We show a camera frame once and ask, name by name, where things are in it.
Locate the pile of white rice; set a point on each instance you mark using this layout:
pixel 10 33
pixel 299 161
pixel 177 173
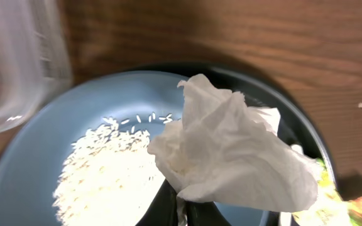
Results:
pixel 109 178

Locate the round black tray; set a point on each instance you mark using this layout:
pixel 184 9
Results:
pixel 259 90

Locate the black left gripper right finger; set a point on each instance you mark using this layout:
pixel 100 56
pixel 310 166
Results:
pixel 204 214

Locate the clear plastic bin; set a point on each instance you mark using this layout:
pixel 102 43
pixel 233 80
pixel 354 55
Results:
pixel 34 63

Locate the blue plate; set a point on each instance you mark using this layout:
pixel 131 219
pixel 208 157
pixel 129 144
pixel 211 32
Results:
pixel 32 162

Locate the white paper napkin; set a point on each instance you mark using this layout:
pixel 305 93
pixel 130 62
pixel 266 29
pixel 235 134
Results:
pixel 227 152

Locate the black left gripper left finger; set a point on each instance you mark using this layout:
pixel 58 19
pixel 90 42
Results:
pixel 163 209

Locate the green yellow snack wrapper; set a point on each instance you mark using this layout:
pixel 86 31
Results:
pixel 329 209

